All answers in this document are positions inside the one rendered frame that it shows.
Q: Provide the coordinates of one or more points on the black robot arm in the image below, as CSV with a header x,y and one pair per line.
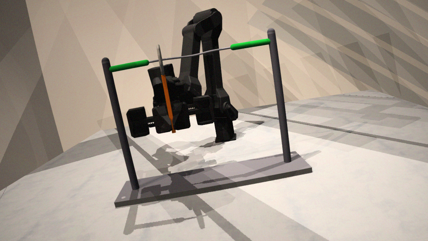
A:
x,y
205,27

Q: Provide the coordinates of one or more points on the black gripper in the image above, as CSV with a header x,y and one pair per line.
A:
x,y
139,122

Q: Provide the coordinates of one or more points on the orange handle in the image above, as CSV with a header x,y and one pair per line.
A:
x,y
165,86

